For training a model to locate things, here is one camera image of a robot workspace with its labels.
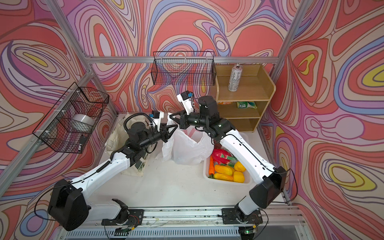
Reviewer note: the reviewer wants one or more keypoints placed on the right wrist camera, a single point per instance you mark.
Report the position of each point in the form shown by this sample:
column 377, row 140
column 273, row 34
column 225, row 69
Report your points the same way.
column 186, row 99

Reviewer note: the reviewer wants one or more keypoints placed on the white plastic grocery bag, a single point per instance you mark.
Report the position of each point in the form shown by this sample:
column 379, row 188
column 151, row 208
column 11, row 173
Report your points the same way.
column 187, row 147

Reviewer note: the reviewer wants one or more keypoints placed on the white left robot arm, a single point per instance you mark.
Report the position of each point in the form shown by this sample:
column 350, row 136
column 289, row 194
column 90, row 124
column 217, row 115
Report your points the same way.
column 69, row 204

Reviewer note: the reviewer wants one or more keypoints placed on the black wire basket left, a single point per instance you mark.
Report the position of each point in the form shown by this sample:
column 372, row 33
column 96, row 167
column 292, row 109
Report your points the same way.
column 57, row 133

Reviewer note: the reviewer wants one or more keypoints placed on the black wire basket back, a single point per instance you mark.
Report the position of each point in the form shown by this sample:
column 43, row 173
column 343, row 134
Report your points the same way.
column 184, row 68

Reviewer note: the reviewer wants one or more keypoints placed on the white plastic produce basket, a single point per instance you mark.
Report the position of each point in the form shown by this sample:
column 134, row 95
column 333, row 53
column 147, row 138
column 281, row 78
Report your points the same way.
column 248, row 178

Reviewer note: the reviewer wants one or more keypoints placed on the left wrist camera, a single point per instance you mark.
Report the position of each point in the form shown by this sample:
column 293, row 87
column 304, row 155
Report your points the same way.
column 156, row 117

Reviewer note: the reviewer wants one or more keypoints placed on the green snack packet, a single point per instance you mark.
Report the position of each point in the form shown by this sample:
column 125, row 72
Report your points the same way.
column 246, row 105

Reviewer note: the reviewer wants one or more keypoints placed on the yellow lemon lower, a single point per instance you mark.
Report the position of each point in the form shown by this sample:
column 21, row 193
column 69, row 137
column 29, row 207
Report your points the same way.
column 238, row 177

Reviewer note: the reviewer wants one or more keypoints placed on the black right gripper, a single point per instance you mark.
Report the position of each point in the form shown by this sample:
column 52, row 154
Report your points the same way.
column 181, row 113

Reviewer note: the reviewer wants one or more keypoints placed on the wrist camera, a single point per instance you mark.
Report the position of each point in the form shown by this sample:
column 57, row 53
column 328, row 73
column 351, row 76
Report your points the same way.
column 186, row 99
column 156, row 117

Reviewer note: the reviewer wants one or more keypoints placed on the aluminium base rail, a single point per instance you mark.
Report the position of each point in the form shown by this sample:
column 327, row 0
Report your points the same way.
column 189, row 217

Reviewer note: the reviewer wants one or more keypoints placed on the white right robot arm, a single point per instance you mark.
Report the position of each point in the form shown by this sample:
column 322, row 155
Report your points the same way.
column 270, row 181

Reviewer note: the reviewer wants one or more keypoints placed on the yellow lemon upper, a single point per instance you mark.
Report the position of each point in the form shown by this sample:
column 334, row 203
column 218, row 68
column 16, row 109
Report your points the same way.
column 239, row 167

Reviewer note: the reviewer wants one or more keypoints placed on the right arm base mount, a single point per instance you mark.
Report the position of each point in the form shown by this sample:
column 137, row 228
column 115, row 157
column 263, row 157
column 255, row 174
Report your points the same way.
column 241, row 216

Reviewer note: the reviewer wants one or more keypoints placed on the silver drink can right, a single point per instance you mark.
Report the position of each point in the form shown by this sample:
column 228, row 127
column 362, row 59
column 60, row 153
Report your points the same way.
column 235, row 77

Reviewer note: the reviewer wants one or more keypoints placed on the wooden shelf unit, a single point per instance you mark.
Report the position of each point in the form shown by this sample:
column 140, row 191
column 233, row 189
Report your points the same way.
column 255, row 86

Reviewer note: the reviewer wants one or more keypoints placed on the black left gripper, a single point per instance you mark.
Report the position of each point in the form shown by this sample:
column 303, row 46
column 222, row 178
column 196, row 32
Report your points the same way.
column 169, row 128

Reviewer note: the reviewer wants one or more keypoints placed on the pink dragon fruit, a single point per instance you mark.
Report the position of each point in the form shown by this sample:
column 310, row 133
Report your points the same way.
column 223, row 157

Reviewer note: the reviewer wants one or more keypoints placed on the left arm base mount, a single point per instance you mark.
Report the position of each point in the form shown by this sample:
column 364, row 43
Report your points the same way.
column 125, row 217

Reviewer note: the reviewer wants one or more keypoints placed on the yellow squash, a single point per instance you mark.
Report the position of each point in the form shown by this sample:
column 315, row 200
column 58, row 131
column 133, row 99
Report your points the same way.
column 224, row 169
column 223, row 177

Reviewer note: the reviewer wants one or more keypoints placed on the yellow squash lower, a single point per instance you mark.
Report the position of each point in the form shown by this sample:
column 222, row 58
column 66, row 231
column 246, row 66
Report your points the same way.
column 223, row 177

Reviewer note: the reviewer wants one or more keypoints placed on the orange carrot left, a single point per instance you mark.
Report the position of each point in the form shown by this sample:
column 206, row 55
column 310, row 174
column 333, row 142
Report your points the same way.
column 211, row 167

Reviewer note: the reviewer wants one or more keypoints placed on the black wire basket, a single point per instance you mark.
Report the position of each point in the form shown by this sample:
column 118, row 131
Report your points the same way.
column 57, row 133
column 184, row 68

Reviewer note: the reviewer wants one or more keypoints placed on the yellow squash upper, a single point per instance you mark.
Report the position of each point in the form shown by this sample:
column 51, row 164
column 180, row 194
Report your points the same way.
column 224, row 169

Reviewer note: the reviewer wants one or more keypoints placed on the cream canvas tote bag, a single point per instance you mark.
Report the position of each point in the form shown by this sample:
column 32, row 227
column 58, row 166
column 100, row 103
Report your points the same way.
column 118, row 143

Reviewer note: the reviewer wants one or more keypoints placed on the yellow lemon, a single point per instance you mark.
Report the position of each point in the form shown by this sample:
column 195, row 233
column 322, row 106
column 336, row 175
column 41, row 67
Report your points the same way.
column 238, row 177
column 239, row 167

